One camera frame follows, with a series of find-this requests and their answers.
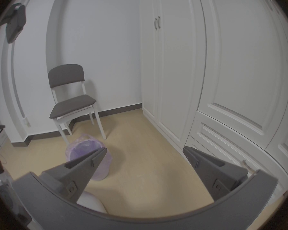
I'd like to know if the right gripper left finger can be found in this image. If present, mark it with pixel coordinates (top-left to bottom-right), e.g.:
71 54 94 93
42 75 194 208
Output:
40 147 108 203

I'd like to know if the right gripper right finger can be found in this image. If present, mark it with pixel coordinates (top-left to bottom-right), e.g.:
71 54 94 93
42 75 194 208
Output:
182 146 249 203

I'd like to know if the purple plastic bag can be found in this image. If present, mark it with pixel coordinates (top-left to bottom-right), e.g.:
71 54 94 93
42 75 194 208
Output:
66 133 113 181

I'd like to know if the white trash bin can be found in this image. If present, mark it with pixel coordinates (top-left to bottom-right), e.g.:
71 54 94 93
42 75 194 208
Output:
67 139 112 180

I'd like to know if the grey and white chair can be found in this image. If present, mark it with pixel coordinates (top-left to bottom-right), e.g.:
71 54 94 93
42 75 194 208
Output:
48 64 107 145

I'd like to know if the white wardrobe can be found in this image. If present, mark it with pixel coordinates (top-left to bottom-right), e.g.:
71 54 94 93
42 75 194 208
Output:
139 0 288 205

